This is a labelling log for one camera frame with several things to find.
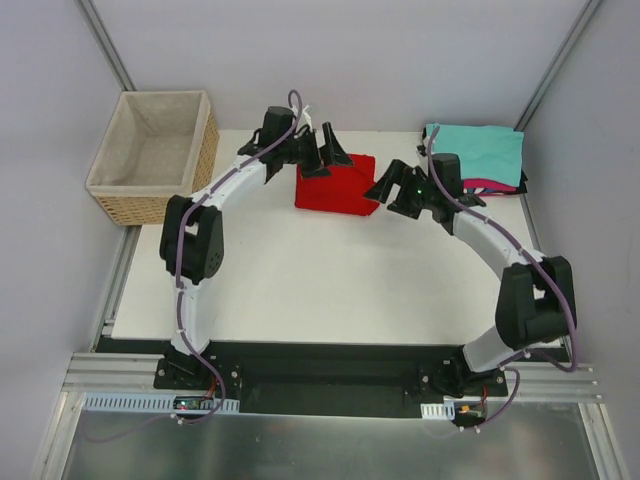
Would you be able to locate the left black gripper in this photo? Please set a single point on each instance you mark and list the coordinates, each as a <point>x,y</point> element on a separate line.
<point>314,155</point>

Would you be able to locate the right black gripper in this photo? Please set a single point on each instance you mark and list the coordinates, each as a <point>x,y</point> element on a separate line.
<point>401,191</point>

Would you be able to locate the red t shirt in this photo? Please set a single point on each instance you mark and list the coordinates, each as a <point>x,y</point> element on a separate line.
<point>342,191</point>

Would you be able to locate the pink t shirt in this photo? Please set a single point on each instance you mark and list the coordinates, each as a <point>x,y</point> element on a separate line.
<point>485,187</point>

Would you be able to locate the black t shirt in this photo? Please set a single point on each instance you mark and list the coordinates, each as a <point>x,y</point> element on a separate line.
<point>424,165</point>

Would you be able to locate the wicker basket with cloth liner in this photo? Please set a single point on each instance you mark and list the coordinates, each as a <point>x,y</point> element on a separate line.
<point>157,145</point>

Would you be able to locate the teal t shirt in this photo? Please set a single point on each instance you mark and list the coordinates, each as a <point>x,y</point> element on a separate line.
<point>487,152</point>

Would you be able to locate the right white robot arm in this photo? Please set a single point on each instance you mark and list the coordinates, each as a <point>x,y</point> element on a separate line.
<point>535,303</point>

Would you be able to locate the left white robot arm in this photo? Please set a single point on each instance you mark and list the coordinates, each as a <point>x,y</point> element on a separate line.
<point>192,239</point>

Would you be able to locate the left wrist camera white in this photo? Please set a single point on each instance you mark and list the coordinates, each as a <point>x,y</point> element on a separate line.
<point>306,115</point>

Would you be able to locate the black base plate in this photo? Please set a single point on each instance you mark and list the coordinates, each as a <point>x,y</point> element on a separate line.
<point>380,381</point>

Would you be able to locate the right aluminium frame post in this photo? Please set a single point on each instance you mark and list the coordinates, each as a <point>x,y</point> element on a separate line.
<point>576,32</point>

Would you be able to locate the aluminium frame post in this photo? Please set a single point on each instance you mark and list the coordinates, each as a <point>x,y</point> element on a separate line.
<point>576,32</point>
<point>99,31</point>

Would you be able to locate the left aluminium frame post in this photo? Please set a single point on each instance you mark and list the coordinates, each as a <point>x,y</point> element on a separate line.
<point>99,31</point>

